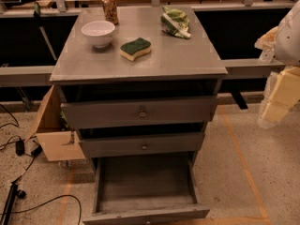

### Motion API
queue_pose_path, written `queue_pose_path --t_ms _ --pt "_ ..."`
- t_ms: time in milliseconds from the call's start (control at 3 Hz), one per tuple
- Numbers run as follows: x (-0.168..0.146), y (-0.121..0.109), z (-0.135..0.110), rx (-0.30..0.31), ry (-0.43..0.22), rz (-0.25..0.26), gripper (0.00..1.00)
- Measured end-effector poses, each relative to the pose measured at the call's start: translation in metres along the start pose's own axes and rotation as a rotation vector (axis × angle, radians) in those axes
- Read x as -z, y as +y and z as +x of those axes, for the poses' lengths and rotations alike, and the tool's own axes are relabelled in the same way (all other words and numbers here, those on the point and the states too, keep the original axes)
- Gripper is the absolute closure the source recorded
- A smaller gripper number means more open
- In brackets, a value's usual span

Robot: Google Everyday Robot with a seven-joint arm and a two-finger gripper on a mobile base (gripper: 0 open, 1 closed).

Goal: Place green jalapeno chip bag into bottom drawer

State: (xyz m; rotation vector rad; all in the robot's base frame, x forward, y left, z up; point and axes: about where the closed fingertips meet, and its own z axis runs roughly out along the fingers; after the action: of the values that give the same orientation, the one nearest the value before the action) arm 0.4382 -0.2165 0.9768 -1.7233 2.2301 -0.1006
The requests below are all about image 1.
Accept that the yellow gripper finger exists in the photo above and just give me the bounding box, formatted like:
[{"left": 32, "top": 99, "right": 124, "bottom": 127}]
[{"left": 262, "top": 67, "right": 300, "bottom": 124}]

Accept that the green jalapeno chip bag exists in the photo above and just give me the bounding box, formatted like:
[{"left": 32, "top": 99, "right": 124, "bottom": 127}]
[{"left": 160, "top": 7, "right": 191, "bottom": 39}]

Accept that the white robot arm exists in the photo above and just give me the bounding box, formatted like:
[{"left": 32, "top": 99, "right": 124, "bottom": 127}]
[{"left": 254, "top": 1, "right": 300, "bottom": 128}]

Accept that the grey metal drawer cabinet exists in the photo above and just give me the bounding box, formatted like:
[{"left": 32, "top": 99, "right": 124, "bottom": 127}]
[{"left": 51, "top": 7, "right": 227, "bottom": 161}]

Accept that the bottom grey open drawer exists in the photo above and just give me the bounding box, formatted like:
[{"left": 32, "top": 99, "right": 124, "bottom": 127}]
[{"left": 82, "top": 153, "right": 209, "bottom": 225}]

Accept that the middle grey drawer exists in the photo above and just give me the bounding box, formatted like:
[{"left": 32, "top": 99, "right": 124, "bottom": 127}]
[{"left": 79, "top": 132, "right": 204, "bottom": 158}]

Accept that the top grey drawer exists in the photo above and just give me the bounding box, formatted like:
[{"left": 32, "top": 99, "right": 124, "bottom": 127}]
[{"left": 61, "top": 97, "right": 218, "bottom": 129}]

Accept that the clear sanitizer bottle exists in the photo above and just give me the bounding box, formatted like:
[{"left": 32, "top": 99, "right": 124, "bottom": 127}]
[{"left": 259, "top": 48, "right": 275, "bottom": 63}]

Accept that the green yellow sponge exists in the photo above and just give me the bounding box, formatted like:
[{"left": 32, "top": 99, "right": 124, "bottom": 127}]
[{"left": 120, "top": 37, "right": 151, "bottom": 61}]

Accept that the white ceramic bowl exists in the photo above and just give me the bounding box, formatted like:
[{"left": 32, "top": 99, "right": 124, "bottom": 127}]
[{"left": 82, "top": 21, "right": 115, "bottom": 48}]

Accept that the patterned drink can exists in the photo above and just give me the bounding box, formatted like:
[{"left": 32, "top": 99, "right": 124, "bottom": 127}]
[{"left": 101, "top": 0, "right": 119, "bottom": 24}]

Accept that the cardboard box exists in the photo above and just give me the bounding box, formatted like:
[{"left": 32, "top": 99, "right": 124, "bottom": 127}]
[{"left": 25, "top": 86, "right": 85, "bottom": 161}]

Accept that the black power adapter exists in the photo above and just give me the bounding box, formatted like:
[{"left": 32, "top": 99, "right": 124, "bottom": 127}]
[{"left": 15, "top": 140, "right": 24, "bottom": 157}]

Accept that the black tripod leg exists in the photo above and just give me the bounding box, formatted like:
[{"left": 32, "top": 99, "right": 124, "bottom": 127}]
[{"left": 0, "top": 183, "right": 26, "bottom": 225}]

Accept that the black floor cable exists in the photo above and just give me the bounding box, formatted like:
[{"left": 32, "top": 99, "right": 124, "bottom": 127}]
[{"left": 8, "top": 193, "right": 83, "bottom": 225}]

